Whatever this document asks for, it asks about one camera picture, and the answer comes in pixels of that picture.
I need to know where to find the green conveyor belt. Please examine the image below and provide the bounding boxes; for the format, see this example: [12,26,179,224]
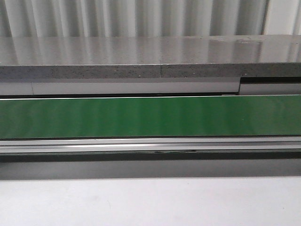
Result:
[0,95,301,139]

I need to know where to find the grey stone counter slab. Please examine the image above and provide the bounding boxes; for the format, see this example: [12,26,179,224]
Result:
[0,35,301,80]

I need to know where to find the white pleated curtain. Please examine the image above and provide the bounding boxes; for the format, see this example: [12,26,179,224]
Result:
[0,0,301,37]

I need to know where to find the aluminium conveyor frame rail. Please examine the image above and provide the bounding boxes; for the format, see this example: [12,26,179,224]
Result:
[0,136,301,162]

